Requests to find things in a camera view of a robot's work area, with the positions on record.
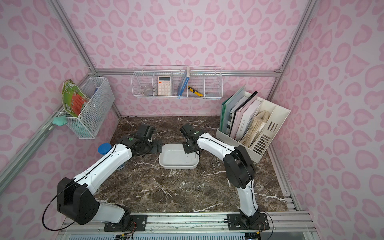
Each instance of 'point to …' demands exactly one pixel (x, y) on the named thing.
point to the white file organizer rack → (277, 114)
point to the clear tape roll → (148, 91)
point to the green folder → (225, 109)
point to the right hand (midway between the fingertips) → (188, 148)
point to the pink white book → (246, 115)
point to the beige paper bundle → (256, 127)
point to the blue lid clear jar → (104, 148)
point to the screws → (219, 165)
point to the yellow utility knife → (196, 92)
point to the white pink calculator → (164, 85)
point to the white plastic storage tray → (173, 157)
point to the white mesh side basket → (87, 124)
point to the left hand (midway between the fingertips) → (153, 144)
